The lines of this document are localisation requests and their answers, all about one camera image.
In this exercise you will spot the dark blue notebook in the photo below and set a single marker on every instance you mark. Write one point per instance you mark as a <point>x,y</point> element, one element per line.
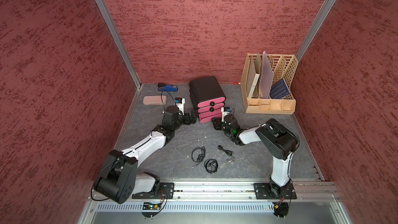
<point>279,90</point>

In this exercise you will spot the translucent grey folder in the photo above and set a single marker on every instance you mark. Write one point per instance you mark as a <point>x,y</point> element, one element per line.
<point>266,80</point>

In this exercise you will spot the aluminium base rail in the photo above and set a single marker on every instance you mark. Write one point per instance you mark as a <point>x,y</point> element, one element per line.
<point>242,190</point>

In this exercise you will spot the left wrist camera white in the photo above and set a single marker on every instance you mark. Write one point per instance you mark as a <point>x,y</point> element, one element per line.
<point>180,102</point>

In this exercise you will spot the beige file organizer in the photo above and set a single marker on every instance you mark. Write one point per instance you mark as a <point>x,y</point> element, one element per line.
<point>283,66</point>

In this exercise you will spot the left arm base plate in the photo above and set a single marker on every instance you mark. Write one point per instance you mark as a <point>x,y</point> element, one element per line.
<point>160,191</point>

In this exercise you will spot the black earphones bottom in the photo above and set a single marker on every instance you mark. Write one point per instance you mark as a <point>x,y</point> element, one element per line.
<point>211,166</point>

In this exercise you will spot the aluminium corner post left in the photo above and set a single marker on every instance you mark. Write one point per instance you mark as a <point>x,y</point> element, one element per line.
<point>118,41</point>

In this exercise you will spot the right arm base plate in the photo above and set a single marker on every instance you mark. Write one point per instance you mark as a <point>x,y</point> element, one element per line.
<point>264,191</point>

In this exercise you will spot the pink pencil case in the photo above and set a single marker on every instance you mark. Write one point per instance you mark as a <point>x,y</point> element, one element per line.
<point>155,100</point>

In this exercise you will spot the beige paper folder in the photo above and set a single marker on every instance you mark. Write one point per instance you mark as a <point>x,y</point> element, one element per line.
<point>254,72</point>

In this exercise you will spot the black pink drawer cabinet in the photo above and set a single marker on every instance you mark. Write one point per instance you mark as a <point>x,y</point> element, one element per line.
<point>207,98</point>

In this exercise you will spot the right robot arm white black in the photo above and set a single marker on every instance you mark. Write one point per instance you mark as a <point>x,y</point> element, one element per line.
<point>279,140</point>

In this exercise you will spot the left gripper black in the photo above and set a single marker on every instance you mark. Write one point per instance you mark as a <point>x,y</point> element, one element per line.
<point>187,121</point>

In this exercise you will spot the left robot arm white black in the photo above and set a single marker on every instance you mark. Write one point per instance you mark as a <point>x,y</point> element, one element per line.
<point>119,177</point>

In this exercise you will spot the blue black stapler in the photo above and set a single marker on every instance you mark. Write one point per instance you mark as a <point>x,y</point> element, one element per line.
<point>167,87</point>

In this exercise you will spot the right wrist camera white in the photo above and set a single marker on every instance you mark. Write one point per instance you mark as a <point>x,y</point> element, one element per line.
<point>225,111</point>

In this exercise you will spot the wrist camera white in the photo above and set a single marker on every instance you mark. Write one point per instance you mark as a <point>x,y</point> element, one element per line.
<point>180,102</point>
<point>225,111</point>

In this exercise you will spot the aluminium corner post right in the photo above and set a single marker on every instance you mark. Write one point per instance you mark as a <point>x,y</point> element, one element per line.
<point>315,26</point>

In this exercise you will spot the aluminium corner post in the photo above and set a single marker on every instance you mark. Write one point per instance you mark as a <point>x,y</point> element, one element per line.
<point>315,26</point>
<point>118,41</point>

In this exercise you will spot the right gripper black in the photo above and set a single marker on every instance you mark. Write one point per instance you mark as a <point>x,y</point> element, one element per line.
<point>217,125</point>

